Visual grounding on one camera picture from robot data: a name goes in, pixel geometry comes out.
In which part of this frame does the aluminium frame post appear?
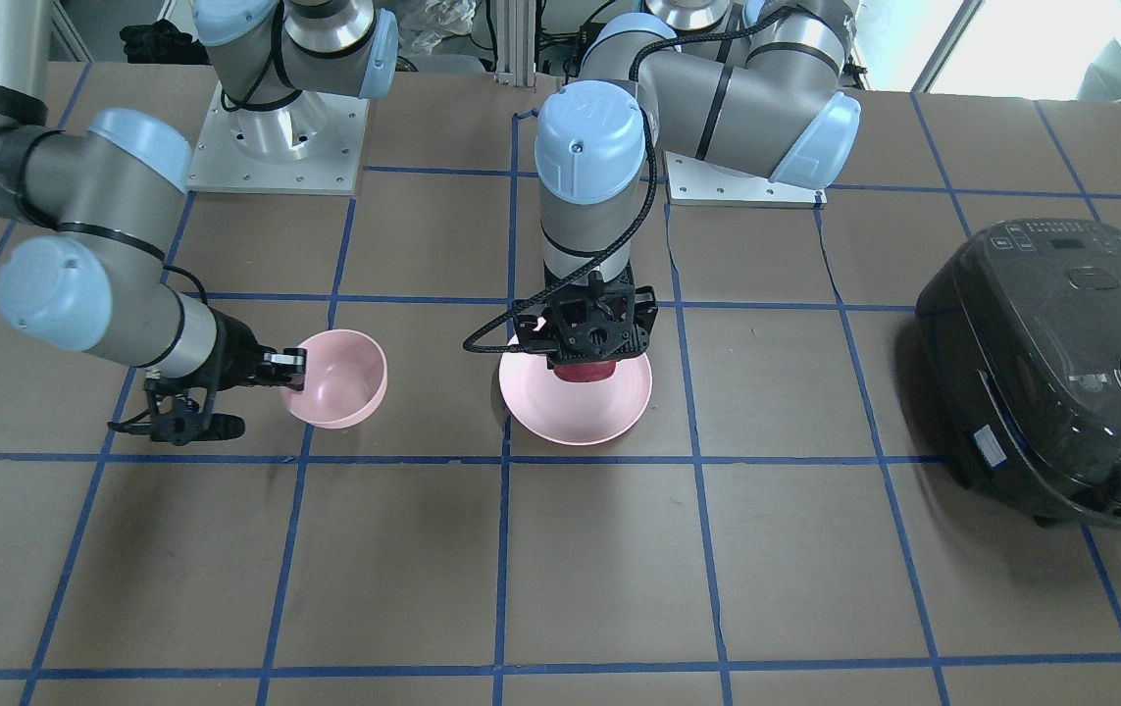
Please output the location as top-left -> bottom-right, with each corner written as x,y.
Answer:
487,1 -> 540,90

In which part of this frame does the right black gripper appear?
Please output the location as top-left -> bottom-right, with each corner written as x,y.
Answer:
109,309 -> 308,445

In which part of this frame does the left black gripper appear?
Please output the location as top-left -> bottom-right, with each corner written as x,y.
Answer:
511,264 -> 659,370

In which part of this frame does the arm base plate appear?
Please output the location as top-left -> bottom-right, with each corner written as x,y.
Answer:
186,86 -> 371,196
666,151 -> 828,210

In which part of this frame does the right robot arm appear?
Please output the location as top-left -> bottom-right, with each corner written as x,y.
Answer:
0,1 -> 399,446

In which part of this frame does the black rice cooker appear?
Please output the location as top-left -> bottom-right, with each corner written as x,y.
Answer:
915,219 -> 1121,530

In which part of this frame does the red apple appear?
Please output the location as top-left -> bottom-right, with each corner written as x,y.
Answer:
552,361 -> 617,383

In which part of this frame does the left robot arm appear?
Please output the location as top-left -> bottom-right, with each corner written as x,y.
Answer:
509,1 -> 860,383

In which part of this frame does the pink bowl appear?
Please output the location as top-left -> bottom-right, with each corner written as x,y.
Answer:
280,329 -> 388,429

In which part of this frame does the pink plate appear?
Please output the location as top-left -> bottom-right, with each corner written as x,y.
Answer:
497,353 -> 654,445

